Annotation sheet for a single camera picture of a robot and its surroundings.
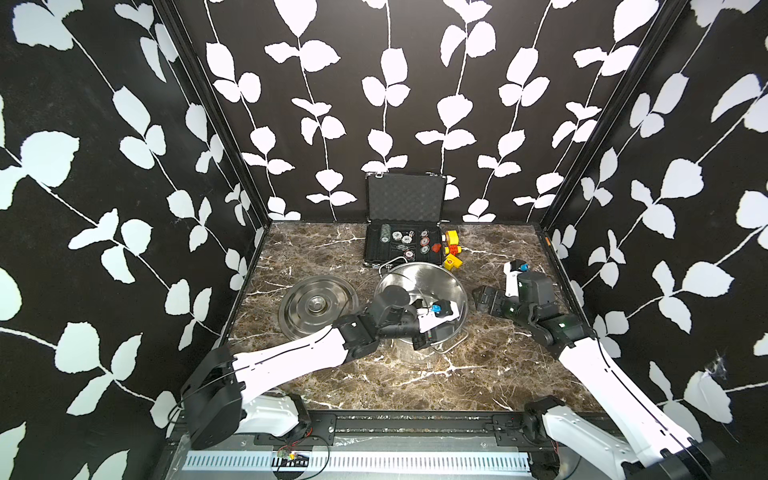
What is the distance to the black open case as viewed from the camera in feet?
3.54

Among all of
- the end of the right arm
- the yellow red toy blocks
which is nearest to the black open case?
the yellow red toy blocks

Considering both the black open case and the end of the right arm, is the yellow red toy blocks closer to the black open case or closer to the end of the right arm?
the black open case
